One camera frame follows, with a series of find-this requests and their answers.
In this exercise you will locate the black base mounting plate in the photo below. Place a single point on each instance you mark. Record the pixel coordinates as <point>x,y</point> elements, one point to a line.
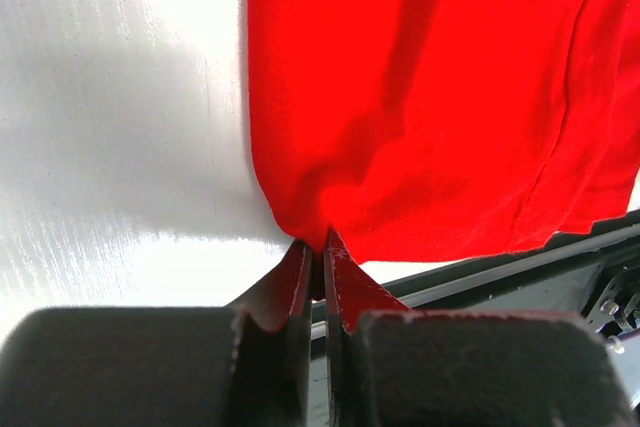
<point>548,338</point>

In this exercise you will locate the red t shirt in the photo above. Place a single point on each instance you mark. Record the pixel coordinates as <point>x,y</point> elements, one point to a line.
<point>438,130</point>

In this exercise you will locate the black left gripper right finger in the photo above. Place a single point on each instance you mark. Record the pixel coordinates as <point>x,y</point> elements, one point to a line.
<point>349,293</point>

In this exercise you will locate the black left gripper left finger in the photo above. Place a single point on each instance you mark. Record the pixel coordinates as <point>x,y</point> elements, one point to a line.
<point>269,385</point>

